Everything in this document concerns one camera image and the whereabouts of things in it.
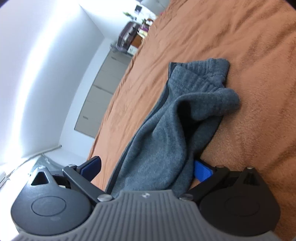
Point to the grey wardrobe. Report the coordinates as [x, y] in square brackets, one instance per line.
[99, 97]

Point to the group of toiletry bottles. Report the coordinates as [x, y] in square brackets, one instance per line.
[145, 26]

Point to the brown blanket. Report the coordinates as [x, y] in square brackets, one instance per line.
[208, 34]

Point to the grey padded headboard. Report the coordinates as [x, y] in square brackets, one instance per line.
[157, 5]

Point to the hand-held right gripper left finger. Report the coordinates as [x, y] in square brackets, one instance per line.
[92, 166]

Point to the purple suitcase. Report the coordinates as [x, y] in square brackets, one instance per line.
[127, 34]

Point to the grey fleece pants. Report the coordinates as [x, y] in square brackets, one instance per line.
[157, 148]

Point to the wooden nightstand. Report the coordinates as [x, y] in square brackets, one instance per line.
[137, 41]

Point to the white box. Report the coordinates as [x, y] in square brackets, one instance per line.
[132, 50]

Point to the small green plant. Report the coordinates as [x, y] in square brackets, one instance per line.
[129, 15]

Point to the black wall socket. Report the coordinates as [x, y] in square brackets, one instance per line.
[138, 9]

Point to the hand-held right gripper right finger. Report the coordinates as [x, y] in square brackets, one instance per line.
[202, 173]

